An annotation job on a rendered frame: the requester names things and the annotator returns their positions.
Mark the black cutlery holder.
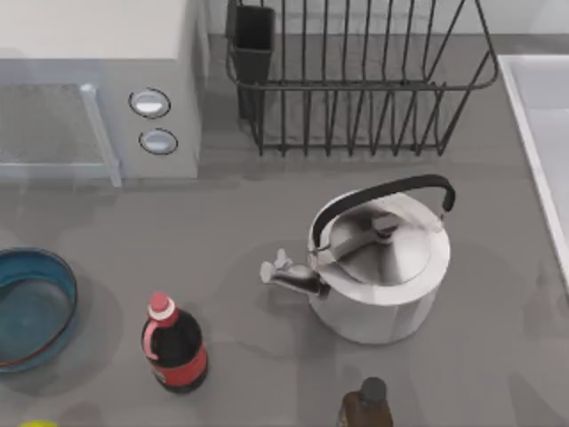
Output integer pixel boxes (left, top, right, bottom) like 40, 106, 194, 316
225, 1, 276, 119

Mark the small microwave knob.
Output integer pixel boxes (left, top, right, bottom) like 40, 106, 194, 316
138, 127, 180, 157

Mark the dark bottle with red label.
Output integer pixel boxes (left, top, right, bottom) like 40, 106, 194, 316
140, 291, 209, 394

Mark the brown bottle with black cap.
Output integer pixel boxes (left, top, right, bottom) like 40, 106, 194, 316
340, 376, 394, 427

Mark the silver kettle with black handle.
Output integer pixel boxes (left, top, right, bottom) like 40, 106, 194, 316
260, 173, 457, 346

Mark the large microwave knob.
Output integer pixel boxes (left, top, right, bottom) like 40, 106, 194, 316
127, 87, 172, 120

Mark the black wire dish rack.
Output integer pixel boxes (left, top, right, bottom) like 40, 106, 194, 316
225, 0, 500, 158

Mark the glass microwave door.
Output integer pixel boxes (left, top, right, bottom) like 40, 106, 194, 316
0, 82, 123, 188

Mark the pale microwave oven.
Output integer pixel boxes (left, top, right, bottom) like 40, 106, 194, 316
0, 0, 211, 188

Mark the blue bowl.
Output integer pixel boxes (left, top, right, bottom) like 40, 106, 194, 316
0, 247, 79, 374

